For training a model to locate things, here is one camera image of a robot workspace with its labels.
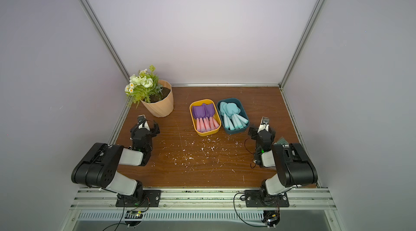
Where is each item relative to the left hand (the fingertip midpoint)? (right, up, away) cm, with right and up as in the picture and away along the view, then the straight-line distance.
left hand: (147, 121), depth 91 cm
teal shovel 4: (+49, -3, +2) cm, 49 cm away
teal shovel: (+45, +8, +12) cm, 47 cm away
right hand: (+68, 0, -1) cm, 68 cm away
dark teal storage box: (+53, +11, +13) cm, 56 cm away
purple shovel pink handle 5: (+38, -3, +1) cm, 38 cm away
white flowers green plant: (+3, +19, -11) cm, 22 cm away
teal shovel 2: (+50, +6, +10) cm, 52 cm away
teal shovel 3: (+57, 0, +4) cm, 57 cm away
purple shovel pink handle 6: (+34, -2, +2) cm, 35 cm away
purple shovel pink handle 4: (+40, -2, +5) cm, 40 cm away
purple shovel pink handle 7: (+32, -4, -1) cm, 33 cm away
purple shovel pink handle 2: (+29, +4, +10) cm, 31 cm away
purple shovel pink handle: (+29, -3, +2) cm, 29 cm away
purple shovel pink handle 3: (+36, +5, +10) cm, 38 cm away
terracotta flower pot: (+9, +8, +2) cm, 12 cm away
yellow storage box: (+36, -6, -1) cm, 37 cm away
